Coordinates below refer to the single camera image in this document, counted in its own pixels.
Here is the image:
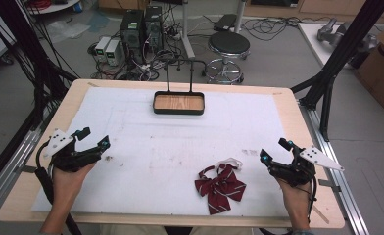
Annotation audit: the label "white power supply unit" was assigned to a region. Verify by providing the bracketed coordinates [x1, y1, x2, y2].
[94, 35, 112, 57]
[105, 39, 121, 67]

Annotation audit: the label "person's beige pants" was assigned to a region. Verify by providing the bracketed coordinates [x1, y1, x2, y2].
[98, 224, 254, 235]

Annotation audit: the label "black floor cable bundle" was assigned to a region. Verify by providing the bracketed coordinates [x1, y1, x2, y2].
[240, 15, 332, 42]

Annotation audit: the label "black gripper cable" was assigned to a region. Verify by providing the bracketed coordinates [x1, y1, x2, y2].
[258, 175, 319, 235]
[33, 140, 83, 235]

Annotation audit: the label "white floor board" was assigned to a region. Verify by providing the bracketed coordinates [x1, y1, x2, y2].
[297, 22, 356, 71]

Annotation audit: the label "flat black device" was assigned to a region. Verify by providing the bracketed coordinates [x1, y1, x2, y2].
[213, 13, 239, 33]

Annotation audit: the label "brown cardboard box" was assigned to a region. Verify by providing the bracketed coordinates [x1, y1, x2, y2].
[354, 22, 384, 116]

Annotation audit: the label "black round stool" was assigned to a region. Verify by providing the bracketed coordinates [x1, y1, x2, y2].
[203, 30, 252, 85]

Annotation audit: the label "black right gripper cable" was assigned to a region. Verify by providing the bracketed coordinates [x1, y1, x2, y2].
[258, 175, 319, 235]

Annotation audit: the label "black rack with wooden tray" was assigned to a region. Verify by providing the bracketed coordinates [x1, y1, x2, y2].
[152, 58, 206, 116]

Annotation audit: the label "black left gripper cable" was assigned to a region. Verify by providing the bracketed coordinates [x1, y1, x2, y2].
[33, 140, 83, 235]

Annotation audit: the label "white foam mat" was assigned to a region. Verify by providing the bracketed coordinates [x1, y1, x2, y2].
[30, 85, 292, 219]

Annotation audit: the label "aluminium rail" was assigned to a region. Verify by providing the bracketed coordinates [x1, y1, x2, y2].
[0, 125, 46, 218]
[298, 99, 371, 235]

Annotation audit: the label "tangled cables by computers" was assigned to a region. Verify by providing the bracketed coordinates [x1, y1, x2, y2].
[87, 19, 194, 82]

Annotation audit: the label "grey machine on board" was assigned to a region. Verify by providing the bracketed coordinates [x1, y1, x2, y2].
[316, 17, 379, 54]

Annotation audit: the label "clear plastic sheet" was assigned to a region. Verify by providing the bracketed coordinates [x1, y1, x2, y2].
[44, 20, 92, 44]

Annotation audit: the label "person's right hand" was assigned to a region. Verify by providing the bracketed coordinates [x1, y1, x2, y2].
[276, 177, 313, 227]

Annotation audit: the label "red striped bow tie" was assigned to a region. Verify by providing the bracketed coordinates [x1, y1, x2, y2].
[194, 158, 248, 216]

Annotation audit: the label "white round table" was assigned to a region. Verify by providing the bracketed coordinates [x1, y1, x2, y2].
[25, 0, 82, 16]

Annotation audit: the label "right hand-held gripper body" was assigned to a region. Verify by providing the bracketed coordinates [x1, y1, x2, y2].
[268, 145, 346, 188]

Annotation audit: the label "black metal frame strut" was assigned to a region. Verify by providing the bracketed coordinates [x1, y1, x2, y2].
[0, 0, 80, 132]
[290, 0, 384, 143]

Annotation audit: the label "white desk leg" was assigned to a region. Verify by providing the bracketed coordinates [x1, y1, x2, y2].
[233, 0, 248, 34]
[179, 0, 197, 60]

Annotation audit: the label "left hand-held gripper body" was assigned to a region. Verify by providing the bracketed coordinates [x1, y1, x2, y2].
[42, 128, 102, 173]

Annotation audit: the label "person's left hand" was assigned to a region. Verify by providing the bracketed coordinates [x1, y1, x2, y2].
[50, 162, 97, 211]

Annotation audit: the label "black computer tower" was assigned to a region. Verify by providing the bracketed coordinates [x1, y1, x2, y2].
[119, 9, 146, 66]
[143, 5, 165, 54]

